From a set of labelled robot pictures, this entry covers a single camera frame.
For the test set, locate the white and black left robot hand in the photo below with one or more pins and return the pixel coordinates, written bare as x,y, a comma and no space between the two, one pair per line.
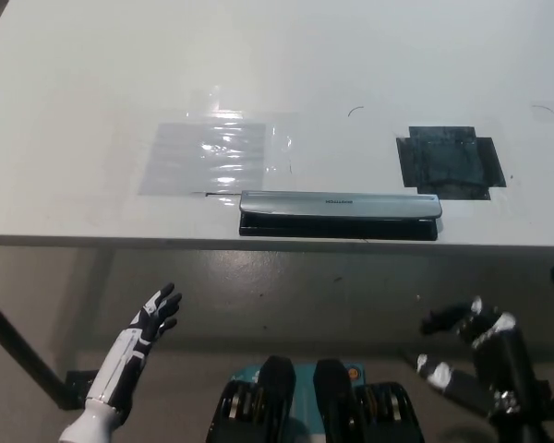
129,350

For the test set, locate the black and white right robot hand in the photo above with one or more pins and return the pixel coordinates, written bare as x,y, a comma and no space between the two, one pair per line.
503,360

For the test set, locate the black and teal robot torso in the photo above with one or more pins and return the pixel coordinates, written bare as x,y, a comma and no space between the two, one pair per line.
328,401

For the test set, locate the silver and black hole puncher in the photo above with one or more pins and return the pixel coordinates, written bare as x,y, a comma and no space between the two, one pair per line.
332,205

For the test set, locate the black table leg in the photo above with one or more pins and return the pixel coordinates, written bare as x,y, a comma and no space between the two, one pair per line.
23,348

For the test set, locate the black tape patch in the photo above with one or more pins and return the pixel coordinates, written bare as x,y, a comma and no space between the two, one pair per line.
448,161

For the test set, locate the clear plastic sheet patch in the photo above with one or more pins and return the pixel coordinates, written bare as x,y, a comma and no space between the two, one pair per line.
203,157

